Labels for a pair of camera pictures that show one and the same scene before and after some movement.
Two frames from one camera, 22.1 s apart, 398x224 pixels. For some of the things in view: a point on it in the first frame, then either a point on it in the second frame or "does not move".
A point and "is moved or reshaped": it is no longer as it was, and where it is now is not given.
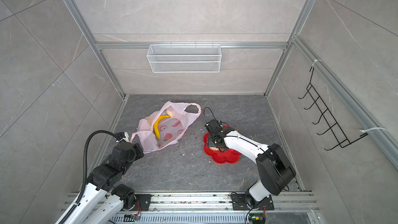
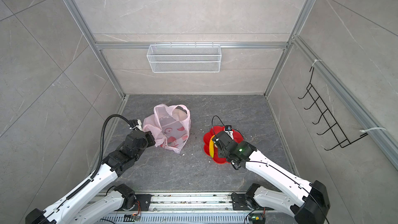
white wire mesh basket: [186, 58] does not move
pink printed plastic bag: [170, 128] is moved or reshaped
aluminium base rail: [211, 208] does not move
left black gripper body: [136, 154] -> [147, 141]
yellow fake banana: [156, 125] is moved or reshaped
